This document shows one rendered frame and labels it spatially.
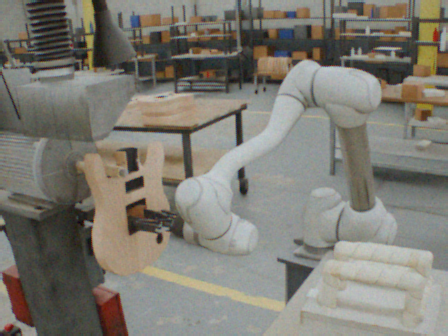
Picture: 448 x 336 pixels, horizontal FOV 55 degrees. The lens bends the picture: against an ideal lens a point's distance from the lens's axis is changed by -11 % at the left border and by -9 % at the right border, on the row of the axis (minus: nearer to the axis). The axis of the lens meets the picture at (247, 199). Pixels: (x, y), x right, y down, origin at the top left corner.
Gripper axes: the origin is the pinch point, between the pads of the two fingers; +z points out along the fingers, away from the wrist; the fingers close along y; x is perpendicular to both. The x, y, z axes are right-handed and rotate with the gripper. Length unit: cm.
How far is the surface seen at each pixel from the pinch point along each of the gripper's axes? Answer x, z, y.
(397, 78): 13, 94, 957
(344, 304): 0, -74, -24
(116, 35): 56, -2, -7
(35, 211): 3.6, 27.4, -20.7
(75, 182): 12.0, 17.0, -10.7
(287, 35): 108, 366, 956
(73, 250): -18.0, 33.1, -2.6
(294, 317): -15, -58, -9
